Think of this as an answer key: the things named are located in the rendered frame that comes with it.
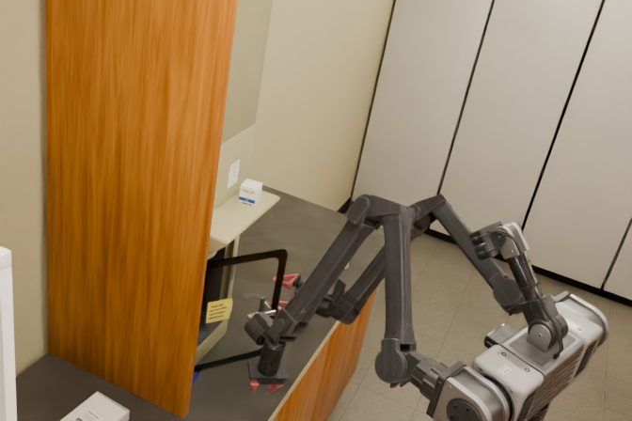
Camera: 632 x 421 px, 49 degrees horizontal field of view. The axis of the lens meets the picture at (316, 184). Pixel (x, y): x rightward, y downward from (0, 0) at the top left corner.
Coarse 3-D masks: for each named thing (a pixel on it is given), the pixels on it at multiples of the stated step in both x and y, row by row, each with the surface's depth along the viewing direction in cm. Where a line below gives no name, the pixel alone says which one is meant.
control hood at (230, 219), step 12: (264, 192) 206; (228, 204) 196; (240, 204) 197; (264, 204) 200; (216, 216) 189; (228, 216) 190; (240, 216) 191; (252, 216) 193; (216, 228) 184; (228, 228) 185; (240, 228) 186; (216, 240) 180; (228, 240) 180
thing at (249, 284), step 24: (216, 264) 192; (240, 264) 196; (264, 264) 201; (216, 288) 196; (240, 288) 201; (264, 288) 206; (240, 312) 205; (216, 336) 205; (240, 336) 210; (216, 360) 210; (240, 360) 216
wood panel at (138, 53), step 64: (64, 0) 161; (128, 0) 154; (192, 0) 148; (64, 64) 168; (128, 64) 160; (192, 64) 154; (64, 128) 176; (128, 128) 167; (192, 128) 160; (64, 192) 184; (128, 192) 175; (192, 192) 167; (64, 256) 193; (128, 256) 183; (192, 256) 174; (64, 320) 203; (128, 320) 192; (192, 320) 182; (128, 384) 202
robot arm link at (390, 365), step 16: (384, 208) 166; (400, 208) 164; (384, 224) 166; (400, 224) 164; (400, 240) 164; (400, 256) 163; (400, 272) 162; (400, 288) 161; (400, 304) 160; (400, 320) 160; (384, 336) 160; (400, 336) 158; (384, 352) 157; (400, 352) 156; (384, 368) 156; (400, 368) 154
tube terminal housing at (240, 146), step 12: (252, 132) 200; (228, 144) 187; (240, 144) 195; (228, 156) 190; (240, 156) 197; (228, 168) 192; (240, 168) 200; (216, 180) 188; (240, 180) 203; (216, 192) 191; (228, 192) 198; (216, 204) 193; (228, 252) 220
